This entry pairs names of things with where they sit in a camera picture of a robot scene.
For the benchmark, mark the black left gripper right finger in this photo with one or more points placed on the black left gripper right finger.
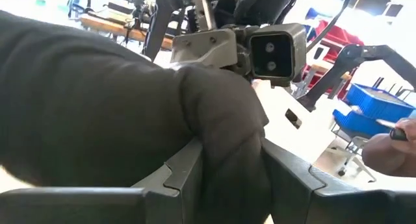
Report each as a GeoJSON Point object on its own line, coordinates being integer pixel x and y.
{"type": "Point", "coordinates": [286, 191]}

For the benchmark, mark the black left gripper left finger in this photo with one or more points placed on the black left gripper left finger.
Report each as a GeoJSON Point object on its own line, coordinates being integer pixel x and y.
{"type": "Point", "coordinates": [185, 191]}

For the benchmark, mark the black garment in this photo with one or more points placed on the black garment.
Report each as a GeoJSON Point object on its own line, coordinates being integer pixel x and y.
{"type": "Point", "coordinates": [97, 113]}

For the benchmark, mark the black jointed arm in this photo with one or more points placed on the black jointed arm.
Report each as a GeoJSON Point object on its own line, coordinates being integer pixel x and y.
{"type": "Point", "coordinates": [352, 55]}

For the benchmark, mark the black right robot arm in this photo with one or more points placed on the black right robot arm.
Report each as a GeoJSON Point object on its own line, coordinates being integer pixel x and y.
{"type": "Point", "coordinates": [256, 6]}

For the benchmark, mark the blue plastic bin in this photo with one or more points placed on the blue plastic bin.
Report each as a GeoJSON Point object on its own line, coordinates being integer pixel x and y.
{"type": "Point", "coordinates": [354, 123]}
{"type": "Point", "coordinates": [373, 104]}

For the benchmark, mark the wooden background table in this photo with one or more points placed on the wooden background table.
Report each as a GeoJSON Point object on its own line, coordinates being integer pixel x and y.
{"type": "Point", "coordinates": [107, 26]}

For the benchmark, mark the person's hand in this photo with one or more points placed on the person's hand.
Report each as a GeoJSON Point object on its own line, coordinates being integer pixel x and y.
{"type": "Point", "coordinates": [390, 159]}

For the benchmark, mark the red storage rack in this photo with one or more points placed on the red storage rack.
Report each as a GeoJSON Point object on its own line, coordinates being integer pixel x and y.
{"type": "Point", "coordinates": [338, 35]}

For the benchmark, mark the blue chair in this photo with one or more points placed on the blue chair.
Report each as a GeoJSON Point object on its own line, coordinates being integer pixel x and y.
{"type": "Point", "coordinates": [78, 3]}

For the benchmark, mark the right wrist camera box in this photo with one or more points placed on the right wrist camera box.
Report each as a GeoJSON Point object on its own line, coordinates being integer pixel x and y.
{"type": "Point", "coordinates": [276, 55]}

